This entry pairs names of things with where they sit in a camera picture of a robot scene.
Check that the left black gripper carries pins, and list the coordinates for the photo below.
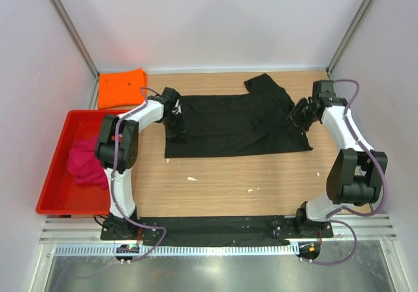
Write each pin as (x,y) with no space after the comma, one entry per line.
(178,132)

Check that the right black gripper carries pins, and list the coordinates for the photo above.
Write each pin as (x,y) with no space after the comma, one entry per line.
(294,115)

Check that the black t shirt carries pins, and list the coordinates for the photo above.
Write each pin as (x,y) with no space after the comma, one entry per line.
(237,125)

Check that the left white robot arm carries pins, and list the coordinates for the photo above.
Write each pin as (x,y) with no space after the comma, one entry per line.
(118,142)

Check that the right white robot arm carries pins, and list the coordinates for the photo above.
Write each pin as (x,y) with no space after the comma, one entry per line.
(357,176)

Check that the folded orange t shirt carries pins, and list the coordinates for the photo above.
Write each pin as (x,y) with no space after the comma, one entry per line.
(121,89)

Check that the crumpled pink t shirt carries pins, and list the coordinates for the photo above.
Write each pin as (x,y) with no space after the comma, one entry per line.
(85,168)

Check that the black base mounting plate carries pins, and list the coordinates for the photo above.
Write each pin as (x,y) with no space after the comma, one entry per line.
(215,228)

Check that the red plastic bin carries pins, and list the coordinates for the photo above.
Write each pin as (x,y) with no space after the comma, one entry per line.
(60,195)

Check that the aluminium rail profile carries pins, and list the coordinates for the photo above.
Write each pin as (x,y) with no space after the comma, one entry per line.
(86,230)

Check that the right aluminium corner post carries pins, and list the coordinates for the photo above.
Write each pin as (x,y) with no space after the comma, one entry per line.
(354,25)

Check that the aluminium corner post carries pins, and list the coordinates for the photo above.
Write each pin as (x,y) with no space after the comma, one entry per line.
(354,25)
(74,36)

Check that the left aluminium corner post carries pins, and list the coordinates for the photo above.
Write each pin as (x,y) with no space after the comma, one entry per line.
(74,36)

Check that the slotted white cable duct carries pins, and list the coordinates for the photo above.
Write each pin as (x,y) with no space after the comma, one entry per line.
(120,250)

